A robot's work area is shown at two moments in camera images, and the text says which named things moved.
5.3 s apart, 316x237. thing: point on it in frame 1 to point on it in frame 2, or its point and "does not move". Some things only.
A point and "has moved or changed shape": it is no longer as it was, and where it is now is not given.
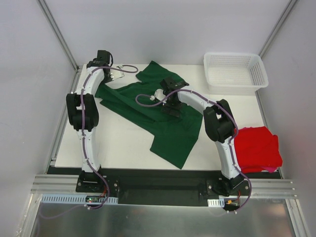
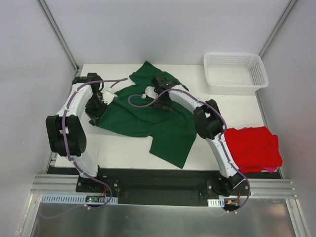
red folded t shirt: x=257 y=147 does not move
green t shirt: x=174 y=136 has moved or changed shape
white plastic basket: x=232 y=73 does not move
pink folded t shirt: x=270 y=169 does not move
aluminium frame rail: x=259 y=187 does not move
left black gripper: x=107 y=74 to x=93 y=111
